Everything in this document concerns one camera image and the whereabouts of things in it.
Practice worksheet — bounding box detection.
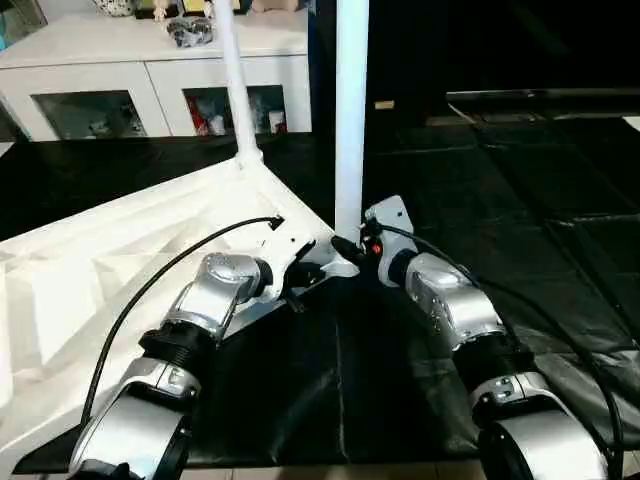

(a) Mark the white plastic table top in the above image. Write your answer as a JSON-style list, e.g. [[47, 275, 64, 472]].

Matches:
[[0, 152, 362, 472]]

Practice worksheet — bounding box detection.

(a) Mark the black mat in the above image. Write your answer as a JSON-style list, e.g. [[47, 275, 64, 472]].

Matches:
[[0, 116, 640, 474]]

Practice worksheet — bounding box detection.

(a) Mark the red and white bottle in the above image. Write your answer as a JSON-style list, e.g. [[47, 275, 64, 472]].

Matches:
[[187, 97, 207, 135]]

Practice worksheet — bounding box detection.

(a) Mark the long black bar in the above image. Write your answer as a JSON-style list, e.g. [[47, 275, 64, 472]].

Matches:
[[446, 88, 640, 102]]

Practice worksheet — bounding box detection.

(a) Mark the pink plush toy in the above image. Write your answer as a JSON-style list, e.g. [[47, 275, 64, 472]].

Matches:
[[252, 0, 307, 14]]

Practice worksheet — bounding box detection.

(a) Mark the dark crumpled plastic bag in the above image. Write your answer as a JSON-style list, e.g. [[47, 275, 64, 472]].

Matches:
[[166, 17, 218, 49]]

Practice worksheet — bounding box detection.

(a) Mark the white cabinet with glass doors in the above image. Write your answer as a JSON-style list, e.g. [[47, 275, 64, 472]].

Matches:
[[0, 12, 312, 142]]

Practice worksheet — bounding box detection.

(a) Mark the white spotted toy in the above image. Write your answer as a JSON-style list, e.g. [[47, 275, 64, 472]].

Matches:
[[92, 0, 137, 18]]

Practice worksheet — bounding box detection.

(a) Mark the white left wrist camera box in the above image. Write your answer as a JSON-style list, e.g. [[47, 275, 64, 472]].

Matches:
[[259, 219, 319, 305]]

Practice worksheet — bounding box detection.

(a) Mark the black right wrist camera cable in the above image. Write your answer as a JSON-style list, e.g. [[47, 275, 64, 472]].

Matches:
[[379, 224, 627, 480]]

